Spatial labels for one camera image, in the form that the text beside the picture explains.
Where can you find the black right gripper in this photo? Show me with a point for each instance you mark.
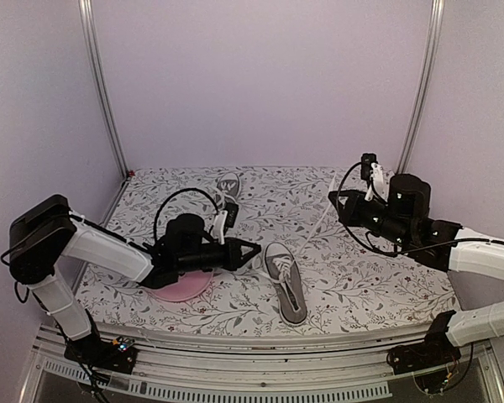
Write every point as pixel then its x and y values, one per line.
pixel 351 211

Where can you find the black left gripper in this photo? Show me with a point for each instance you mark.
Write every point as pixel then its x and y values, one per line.
pixel 234 259

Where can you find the grey sneaker with red sole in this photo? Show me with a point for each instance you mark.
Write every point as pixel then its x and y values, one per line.
pixel 227 192

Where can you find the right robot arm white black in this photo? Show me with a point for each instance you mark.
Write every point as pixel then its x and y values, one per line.
pixel 472 260

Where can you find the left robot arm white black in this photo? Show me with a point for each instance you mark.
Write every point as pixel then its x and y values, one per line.
pixel 51 231

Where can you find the pink plastic plate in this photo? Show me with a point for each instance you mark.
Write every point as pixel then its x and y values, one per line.
pixel 188 286

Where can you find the floral patterned table mat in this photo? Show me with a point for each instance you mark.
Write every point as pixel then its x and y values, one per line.
pixel 347 289

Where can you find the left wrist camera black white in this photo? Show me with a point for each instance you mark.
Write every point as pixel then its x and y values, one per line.
pixel 224 220

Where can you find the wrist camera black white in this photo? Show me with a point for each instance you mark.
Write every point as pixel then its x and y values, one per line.
pixel 372 173
pixel 224 220

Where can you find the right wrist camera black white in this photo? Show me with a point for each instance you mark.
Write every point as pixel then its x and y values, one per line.
pixel 372 173

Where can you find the right aluminium frame post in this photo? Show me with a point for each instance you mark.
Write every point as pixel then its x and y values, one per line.
pixel 429 58

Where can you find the aluminium frame post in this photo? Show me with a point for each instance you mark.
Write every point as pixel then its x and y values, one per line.
pixel 429 58
pixel 95 62

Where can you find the aluminium front rail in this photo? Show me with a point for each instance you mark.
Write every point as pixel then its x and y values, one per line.
pixel 179 367

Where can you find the left aluminium frame post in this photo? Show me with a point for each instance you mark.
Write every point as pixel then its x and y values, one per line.
pixel 95 62

